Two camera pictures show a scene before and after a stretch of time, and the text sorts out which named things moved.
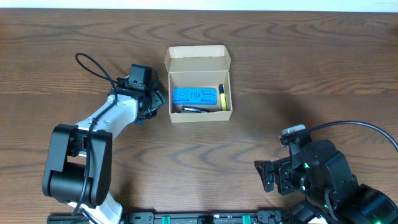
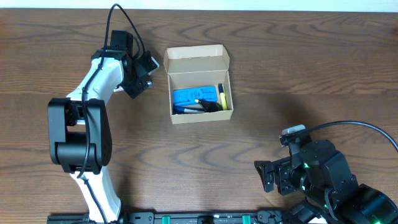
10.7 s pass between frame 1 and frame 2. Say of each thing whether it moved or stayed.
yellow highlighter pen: stayed
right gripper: stayed
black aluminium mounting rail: stayed
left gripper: moved
